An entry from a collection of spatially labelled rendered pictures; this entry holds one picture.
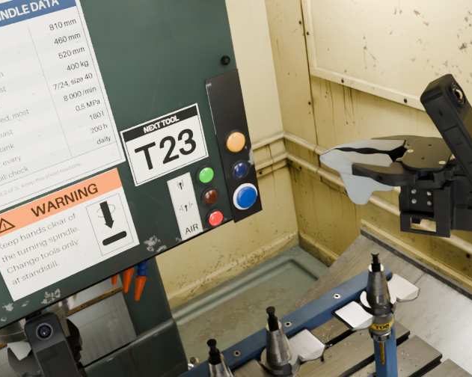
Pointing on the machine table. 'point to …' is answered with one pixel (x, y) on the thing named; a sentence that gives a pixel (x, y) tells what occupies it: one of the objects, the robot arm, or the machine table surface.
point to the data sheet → (42, 102)
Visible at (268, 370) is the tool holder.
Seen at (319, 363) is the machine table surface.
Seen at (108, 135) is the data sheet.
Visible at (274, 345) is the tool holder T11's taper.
